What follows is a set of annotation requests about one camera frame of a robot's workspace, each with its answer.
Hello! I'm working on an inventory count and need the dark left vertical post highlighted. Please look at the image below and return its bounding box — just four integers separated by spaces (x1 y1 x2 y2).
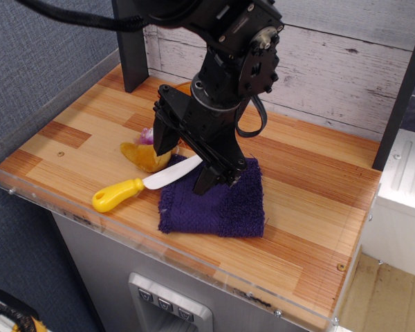
112 0 149 93

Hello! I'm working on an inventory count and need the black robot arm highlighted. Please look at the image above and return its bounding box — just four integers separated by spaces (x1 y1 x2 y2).
136 1 284 195

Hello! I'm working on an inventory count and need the purple terry rag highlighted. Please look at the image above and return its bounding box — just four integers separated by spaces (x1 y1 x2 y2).
158 158 266 238

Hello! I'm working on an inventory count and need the orange transparent cup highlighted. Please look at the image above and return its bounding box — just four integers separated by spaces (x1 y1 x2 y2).
173 81 192 95

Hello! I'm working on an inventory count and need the white ribbed side unit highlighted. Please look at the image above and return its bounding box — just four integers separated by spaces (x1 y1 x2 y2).
361 129 415 275

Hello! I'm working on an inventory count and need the clear acrylic guard rail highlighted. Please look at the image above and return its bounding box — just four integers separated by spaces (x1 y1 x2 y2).
0 53 380 331

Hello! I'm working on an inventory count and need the grey cabinet with buttons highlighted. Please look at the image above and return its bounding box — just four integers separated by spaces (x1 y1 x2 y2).
54 214 302 331

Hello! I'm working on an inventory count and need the black corrugated cable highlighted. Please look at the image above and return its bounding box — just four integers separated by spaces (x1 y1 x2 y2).
15 0 148 33

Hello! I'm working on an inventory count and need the yellow handled white knife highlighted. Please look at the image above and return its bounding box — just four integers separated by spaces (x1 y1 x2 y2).
91 155 202 213

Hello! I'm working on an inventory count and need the purple white small toy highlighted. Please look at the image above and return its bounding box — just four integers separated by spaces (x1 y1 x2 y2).
134 128 154 145

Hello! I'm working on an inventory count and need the dark right vertical post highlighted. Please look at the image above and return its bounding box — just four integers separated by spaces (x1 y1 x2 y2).
372 46 415 171

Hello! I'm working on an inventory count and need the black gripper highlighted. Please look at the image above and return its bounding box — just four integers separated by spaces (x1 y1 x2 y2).
153 84 247 196

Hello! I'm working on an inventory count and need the black yellow object bottom left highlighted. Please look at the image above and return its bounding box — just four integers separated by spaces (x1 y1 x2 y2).
0 290 49 331

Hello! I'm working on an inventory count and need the dark vertical post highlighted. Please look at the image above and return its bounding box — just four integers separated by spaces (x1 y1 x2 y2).
112 0 149 93
372 46 415 171

